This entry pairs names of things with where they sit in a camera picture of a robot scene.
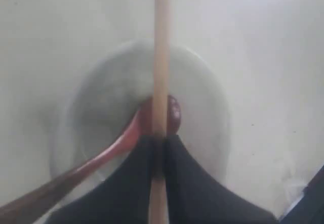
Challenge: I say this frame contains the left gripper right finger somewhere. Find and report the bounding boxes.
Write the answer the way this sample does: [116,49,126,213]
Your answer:
[164,135,277,223]

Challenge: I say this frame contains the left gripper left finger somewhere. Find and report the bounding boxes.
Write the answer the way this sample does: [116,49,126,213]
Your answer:
[47,136,154,223]

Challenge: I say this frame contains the wooden chopstick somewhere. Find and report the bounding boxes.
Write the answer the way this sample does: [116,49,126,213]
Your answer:
[148,0,170,223]

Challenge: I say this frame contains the brown wooden spoon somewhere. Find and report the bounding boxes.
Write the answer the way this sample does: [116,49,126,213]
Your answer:
[0,94,182,224]

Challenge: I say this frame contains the white floral ceramic bowl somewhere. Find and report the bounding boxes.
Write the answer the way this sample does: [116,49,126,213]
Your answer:
[50,40,231,184]

